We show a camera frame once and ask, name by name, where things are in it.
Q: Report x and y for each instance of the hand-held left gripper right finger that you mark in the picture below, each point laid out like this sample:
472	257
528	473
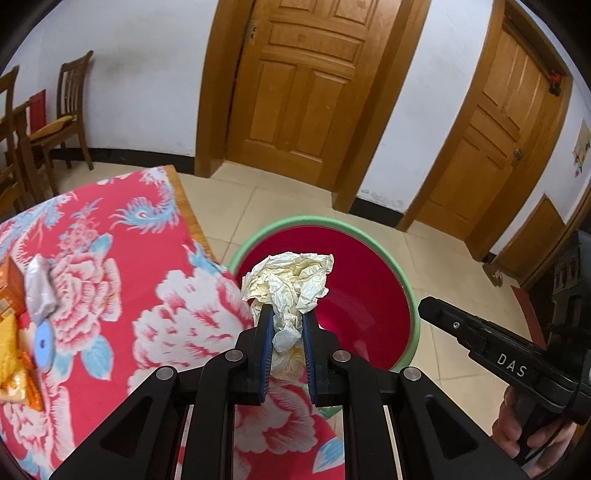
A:
308	355

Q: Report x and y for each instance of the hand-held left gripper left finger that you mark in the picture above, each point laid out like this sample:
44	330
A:
265	350

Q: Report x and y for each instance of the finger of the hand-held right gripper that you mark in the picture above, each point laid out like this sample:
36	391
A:
448	323

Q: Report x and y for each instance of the large cream paper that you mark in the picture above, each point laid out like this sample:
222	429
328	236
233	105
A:
291	281

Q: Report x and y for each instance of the red basin with green rim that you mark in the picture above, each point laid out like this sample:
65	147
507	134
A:
364	277

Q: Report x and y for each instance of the blue plastic piece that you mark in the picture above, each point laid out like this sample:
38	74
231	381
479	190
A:
44	357

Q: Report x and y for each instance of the orange cardboard box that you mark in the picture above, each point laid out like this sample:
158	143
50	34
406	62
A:
11	286

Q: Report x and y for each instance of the person's right hand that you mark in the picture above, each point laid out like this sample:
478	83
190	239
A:
505	424

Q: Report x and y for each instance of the dark carved furniture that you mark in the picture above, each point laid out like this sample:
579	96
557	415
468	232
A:
568	286

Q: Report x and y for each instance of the red floral tablecloth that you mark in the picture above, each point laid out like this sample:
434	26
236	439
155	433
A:
152	323

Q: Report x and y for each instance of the orange snack packet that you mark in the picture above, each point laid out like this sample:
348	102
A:
18	387

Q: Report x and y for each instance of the yellow foam net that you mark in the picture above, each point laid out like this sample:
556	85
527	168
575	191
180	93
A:
9	346

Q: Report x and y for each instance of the tall dark wooden chair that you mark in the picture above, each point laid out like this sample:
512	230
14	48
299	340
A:
9	175

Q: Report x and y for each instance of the yellow seat cushion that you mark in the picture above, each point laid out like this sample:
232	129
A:
51	125

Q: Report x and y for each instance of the dark wooden dining table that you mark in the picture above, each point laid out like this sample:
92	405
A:
23	138

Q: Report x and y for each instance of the wooden chair with cushion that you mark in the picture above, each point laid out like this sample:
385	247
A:
69	92

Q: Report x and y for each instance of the red box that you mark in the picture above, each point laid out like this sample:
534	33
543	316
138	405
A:
38	110

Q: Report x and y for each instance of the wall poster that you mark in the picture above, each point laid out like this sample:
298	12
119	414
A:
584	147

